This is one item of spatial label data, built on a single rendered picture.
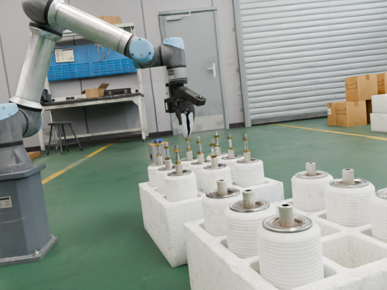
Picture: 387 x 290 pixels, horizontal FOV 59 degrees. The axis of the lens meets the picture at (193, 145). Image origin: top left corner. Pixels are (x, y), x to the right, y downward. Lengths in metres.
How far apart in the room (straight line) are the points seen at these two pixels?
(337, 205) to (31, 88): 1.10
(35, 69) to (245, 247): 1.03
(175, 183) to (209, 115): 5.11
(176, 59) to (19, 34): 5.53
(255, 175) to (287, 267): 0.60
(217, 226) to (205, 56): 5.51
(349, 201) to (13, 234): 1.02
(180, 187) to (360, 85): 3.80
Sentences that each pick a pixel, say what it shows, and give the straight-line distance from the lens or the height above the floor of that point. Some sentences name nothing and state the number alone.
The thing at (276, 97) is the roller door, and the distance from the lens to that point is 6.27.
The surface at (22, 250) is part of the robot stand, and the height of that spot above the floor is 0.04.
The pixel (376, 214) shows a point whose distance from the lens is 0.69.
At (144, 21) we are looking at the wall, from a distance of 6.26.
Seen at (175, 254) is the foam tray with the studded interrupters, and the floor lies 0.04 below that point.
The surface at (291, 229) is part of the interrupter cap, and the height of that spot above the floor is 0.25.
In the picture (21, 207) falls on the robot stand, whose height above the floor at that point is 0.18.
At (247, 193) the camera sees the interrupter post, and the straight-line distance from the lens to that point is 0.64.
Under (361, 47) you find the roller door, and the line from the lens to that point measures 6.96.
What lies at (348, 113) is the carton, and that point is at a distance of 4.55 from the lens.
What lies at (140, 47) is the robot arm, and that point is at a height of 0.65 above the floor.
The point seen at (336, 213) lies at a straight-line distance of 0.77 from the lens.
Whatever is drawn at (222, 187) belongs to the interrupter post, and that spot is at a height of 0.27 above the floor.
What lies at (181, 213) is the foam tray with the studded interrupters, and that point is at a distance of 0.99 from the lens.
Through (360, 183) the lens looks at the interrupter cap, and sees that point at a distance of 0.78.
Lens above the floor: 0.44
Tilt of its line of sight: 6 degrees down
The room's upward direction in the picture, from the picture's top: 6 degrees counter-clockwise
